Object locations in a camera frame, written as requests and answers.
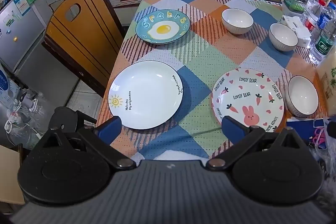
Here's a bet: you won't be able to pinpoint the silver refrigerator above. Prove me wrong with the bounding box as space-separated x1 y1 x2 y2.
0 0 54 80

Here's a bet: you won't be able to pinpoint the white ribbed bowl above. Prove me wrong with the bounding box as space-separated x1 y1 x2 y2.
269 23 299 52
285 75 319 118
221 8 255 35

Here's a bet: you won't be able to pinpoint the blue fried egg plate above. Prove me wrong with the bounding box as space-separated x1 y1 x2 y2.
135 9 191 45

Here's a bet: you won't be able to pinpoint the white sun print plate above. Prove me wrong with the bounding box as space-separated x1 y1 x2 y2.
108 60 184 130

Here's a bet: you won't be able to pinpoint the pink bunny print plate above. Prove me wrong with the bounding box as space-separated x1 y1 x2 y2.
211 68 285 133

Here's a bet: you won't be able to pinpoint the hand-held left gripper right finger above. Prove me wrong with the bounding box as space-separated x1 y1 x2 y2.
205 115 303 171

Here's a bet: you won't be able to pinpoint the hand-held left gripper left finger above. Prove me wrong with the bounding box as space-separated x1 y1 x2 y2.
38 116 137 170

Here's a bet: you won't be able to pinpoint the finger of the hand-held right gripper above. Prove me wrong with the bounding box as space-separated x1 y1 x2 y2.
326 120 336 138

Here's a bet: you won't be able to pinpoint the large blue label water jug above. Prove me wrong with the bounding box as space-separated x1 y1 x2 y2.
0 64 20 109

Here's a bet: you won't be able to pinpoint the clear white cap water bottle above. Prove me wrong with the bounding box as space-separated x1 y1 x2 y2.
302 0 323 31

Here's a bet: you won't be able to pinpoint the checked colourful tablecloth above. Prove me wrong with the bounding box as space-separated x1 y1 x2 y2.
96 0 328 161

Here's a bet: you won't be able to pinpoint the wooden chair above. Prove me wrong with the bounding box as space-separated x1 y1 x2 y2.
42 0 127 98

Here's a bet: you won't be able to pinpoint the white tissue box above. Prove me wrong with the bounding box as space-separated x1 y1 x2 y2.
280 15 313 48

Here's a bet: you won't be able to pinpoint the brown cardboard piece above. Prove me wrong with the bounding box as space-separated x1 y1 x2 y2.
0 144 25 205

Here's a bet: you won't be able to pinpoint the pink scissors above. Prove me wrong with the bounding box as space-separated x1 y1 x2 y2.
312 127 327 147

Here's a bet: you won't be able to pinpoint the blue label water bottle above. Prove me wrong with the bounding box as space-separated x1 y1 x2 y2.
316 2 336 39

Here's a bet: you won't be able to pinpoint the green label water bottle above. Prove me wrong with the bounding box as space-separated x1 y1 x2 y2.
308 19 336 65

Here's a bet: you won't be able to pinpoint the clear plastic bag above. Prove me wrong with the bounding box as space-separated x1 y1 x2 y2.
307 115 336 188

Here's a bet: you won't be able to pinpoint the green plastic basket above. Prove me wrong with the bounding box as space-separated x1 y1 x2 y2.
283 0 312 14

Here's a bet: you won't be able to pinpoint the blue flat box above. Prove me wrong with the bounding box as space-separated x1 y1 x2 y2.
286 118 327 136

